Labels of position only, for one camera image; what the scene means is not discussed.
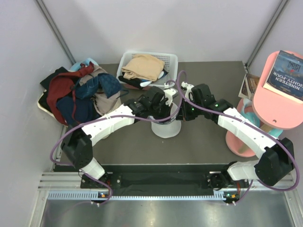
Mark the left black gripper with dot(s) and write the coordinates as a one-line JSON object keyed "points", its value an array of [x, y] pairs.
{"points": [[167, 107]]}

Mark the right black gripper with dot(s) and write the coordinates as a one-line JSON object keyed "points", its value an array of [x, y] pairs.
{"points": [[183, 115]]}

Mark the white mesh laundry bag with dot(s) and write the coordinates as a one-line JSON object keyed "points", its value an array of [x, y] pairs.
{"points": [[168, 129]]}

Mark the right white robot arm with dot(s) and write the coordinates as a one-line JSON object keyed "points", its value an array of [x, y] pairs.
{"points": [[275, 156]]}

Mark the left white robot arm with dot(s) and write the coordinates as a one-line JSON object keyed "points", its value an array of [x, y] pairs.
{"points": [[77, 144]]}

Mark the cream laundry hamper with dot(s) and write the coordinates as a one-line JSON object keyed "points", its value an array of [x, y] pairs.
{"points": [[102, 104]]}

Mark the beige folded garment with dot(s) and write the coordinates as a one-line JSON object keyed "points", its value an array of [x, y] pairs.
{"points": [[143, 66]]}

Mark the white plastic basket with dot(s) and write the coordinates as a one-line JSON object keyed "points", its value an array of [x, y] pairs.
{"points": [[171, 66]]}

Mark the small book under table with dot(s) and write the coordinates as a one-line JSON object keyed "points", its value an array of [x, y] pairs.
{"points": [[249, 86]]}

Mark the teal cloth under table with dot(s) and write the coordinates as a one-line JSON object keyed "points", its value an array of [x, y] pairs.
{"points": [[247, 113]]}

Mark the pink side table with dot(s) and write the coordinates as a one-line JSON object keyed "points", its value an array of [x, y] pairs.
{"points": [[272, 109]]}

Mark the pile of dark clothes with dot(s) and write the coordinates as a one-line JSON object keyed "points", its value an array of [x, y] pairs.
{"points": [[70, 92]]}

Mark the Nineteen Eighty-Four book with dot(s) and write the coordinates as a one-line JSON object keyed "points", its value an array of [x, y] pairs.
{"points": [[286, 77]]}

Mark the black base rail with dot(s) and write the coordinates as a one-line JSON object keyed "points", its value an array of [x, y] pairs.
{"points": [[161, 180]]}

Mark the white cable duct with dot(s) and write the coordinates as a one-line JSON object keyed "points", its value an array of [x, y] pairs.
{"points": [[102, 196]]}

